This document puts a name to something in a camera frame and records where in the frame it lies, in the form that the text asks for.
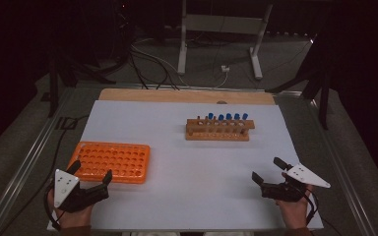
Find wooden test tube rack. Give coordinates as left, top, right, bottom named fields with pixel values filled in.
left=185, top=115, right=256, bottom=143

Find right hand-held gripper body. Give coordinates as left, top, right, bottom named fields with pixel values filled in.
left=260, top=162, right=332, bottom=203

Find white cable with plug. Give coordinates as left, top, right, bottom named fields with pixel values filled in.
left=131, top=37, right=231, bottom=89

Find white table mat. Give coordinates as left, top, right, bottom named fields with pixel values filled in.
left=46, top=99, right=324, bottom=232

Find black floor cables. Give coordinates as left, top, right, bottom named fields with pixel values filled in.
left=128, top=48, right=180, bottom=91

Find black tripod stand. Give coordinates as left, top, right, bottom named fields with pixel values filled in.
left=47, top=48, right=117, bottom=118
left=265, top=32, right=331, bottom=131

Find white metal stand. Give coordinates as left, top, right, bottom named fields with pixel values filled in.
left=176, top=0, right=274, bottom=81

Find long black floor cable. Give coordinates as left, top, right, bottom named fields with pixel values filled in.
left=0, top=114, right=90, bottom=236

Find left hand-held gripper black cable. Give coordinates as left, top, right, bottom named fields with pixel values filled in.
left=43, top=182, right=62, bottom=231

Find person's left hand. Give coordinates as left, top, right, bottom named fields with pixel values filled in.
left=47, top=188, right=95, bottom=229

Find metal floor rail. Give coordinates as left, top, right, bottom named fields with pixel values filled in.
left=307, top=97, right=378, bottom=236
left=0, top=88, right=76, bottom=236

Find hand-held gripper black cable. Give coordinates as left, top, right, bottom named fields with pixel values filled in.
left=43, top=182, right=62, bottom=231
left=294, top=184, right=343, bottom=236

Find right hand-held gripper black cable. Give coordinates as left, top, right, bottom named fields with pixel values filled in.
left=294, top=184, right=343, bottom=236

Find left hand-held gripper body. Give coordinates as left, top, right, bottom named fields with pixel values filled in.
left=52, top=168, right=110, bottom=214

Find person's right hand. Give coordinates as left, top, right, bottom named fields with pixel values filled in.
left=275, top=184, right=315, bottom=230

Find orange plastic test tube rack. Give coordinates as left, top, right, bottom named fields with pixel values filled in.
left=67, top=141, right=152, bottom=185

